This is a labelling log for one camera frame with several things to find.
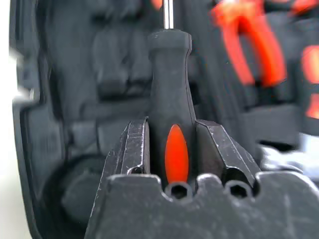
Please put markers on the black plastic tool case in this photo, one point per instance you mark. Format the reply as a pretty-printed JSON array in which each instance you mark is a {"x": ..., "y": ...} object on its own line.
[{"x": 74, "y": 74}]

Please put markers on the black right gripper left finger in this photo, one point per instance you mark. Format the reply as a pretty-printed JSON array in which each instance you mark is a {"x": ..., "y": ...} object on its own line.
[{"x": 134, "y": 147}]

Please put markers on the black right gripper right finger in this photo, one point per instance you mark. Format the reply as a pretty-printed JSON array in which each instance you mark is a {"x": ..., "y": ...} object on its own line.
[{"x": 219, "y": 149}]

